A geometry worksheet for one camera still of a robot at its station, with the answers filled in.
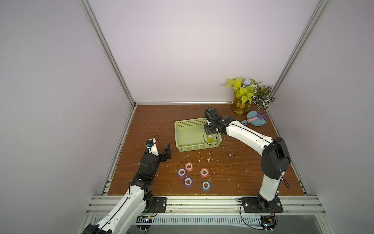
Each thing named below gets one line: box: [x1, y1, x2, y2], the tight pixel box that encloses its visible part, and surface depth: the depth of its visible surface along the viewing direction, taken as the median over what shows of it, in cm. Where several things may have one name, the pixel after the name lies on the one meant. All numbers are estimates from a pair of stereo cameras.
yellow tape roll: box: [206, 134, 215, 142], surface depth 99 cm
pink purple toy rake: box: [246, 109, 271, 123], surface depth 112 cm
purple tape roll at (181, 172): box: [177, 167, 187, 178], surface depth 85 cm
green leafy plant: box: [225, 76, 276, 111], surface depth 96 cm
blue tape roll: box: [201, 180, 211, 192], surface depth 81 cm
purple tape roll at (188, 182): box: [184, 176, 193, 188], surface depth 82 cm
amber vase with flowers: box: [230, 97, 252, 116], surface depth 112 cm
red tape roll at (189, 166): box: [185, 161, 194, 172], surface depth 87 cm
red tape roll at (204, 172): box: [200, 167, 209, 178], surface depth 85 cm
